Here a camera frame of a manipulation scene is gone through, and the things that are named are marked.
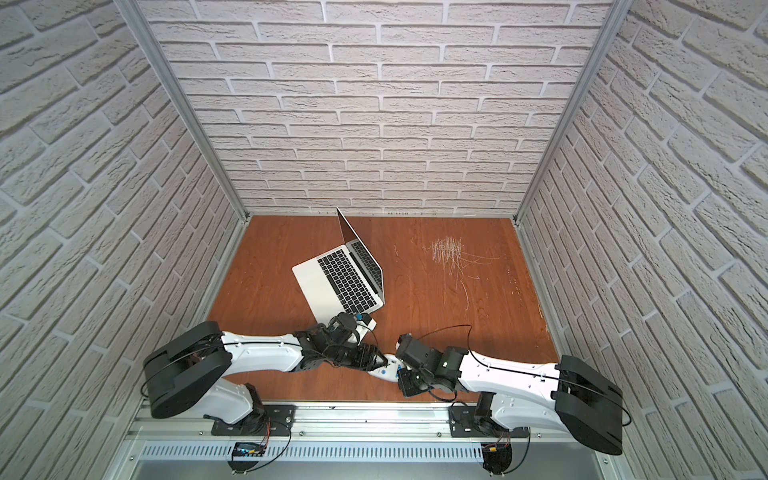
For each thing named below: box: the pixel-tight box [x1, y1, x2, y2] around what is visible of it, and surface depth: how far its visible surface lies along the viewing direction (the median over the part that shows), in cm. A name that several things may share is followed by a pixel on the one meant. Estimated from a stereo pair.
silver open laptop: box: [291, 206, 385, 326], surface depth 101 cm
